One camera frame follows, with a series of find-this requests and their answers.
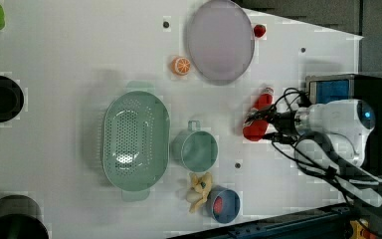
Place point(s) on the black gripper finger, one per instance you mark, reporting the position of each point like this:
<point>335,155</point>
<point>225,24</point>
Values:
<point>279,137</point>
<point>267,114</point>

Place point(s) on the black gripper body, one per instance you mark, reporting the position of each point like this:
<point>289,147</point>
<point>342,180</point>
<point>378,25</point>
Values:
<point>285,123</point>

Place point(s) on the red plush ketchup bottle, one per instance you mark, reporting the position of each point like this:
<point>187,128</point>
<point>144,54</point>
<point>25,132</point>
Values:
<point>255,126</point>

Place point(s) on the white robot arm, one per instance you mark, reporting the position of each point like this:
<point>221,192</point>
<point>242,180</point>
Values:
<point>329,142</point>

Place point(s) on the blue bowl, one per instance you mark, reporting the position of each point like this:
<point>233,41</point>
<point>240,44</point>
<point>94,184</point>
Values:
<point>231,204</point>

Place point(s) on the pale purple plate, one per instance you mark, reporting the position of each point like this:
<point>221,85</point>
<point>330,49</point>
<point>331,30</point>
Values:
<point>220,40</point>

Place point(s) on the red strawberry toy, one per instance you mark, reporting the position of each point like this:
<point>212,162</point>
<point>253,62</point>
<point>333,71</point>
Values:
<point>259,30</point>

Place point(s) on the red plush ball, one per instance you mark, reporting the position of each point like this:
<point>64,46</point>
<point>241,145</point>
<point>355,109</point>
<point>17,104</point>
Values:
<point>218,206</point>

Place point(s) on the yellow plush toy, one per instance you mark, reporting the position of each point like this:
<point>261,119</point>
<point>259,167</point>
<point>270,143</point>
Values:
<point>202,186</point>

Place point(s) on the orange slice toy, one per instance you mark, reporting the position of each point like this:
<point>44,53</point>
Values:
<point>180,66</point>

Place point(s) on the green colander basket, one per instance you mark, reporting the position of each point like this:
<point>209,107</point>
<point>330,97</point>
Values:
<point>135,141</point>

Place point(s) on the green cup with handle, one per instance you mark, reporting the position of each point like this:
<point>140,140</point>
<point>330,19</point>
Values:
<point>194,148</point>

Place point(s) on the black camera mount lower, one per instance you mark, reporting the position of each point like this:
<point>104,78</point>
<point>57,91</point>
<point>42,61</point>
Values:
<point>21,218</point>

